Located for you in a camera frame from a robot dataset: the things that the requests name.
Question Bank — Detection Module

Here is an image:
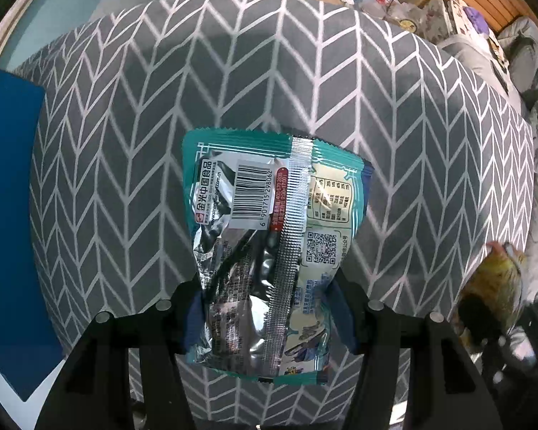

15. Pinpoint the clear plastic bag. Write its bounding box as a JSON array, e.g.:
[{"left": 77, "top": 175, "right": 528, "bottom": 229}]
[{"left": 358, "top": 0, "right": 424, "bottom": 33}]

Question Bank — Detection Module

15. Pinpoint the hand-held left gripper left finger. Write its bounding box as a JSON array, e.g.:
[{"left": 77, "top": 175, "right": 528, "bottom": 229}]
[{"left": 33, "top": 277, "right": 203, "bottom": 430}]

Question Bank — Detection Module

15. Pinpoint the black and yellow snack packet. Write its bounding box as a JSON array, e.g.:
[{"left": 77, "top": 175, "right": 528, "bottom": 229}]
[{"left": 457, "top": 241, "right": 528, "bottom": 351}]

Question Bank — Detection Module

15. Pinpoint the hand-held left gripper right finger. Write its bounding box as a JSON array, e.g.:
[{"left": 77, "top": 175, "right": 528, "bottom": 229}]
[{"left": 327, "top": 269, "right": 505, "bottom": 430}]

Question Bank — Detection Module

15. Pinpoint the light grey bed sheet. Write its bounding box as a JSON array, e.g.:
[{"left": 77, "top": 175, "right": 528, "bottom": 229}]
[{"left": 439, "top": 36, "right": 528, "bottom": 115}]

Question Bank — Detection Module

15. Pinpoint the grey herringbone tablecloth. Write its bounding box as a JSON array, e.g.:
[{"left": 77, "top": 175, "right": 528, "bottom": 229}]
[{"left": 13, "top": 0, "right": 537, "bottom": 430}]

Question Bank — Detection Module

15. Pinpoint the blue box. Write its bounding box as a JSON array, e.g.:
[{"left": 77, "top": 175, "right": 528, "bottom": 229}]
[{"left": 0, "top": 65, "right": 69, "bottom": 403}]

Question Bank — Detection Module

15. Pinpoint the teal snack packet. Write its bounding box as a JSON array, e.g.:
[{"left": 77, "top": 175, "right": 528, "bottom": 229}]
[{"left": 181, "top": 128, "right": 376, "bottom": 387}]

